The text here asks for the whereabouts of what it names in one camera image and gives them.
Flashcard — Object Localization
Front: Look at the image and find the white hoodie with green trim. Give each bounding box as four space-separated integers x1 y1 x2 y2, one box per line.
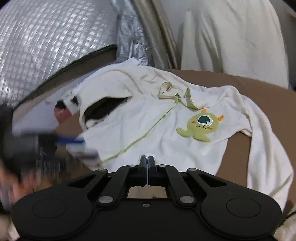
66 62 294 211

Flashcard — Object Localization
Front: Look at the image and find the beige curtain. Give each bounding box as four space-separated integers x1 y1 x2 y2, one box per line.
132 0 183 70

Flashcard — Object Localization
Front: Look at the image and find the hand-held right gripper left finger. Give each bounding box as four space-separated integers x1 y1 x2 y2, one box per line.
67 156 148 207

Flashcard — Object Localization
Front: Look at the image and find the person's left hand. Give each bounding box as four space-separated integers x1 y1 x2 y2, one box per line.
0 162 47 207

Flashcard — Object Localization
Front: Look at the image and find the quilted silver insulation sheet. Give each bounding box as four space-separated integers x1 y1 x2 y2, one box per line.
0 0 118 109

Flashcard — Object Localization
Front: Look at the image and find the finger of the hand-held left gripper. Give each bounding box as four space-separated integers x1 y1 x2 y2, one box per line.
67 148 100 160
55 137 86 145

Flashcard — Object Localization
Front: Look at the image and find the white cover cloth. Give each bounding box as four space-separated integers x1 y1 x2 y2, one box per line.
180 0 289 90

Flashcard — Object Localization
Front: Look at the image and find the crumpled white garment pile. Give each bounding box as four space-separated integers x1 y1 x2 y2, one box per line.
61 88 81 115

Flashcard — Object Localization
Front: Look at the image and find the fluffy white striped garment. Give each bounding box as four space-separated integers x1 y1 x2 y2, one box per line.
0 209 296 241

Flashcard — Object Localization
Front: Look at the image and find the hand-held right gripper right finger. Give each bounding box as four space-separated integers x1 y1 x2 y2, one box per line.
148 156 228 207

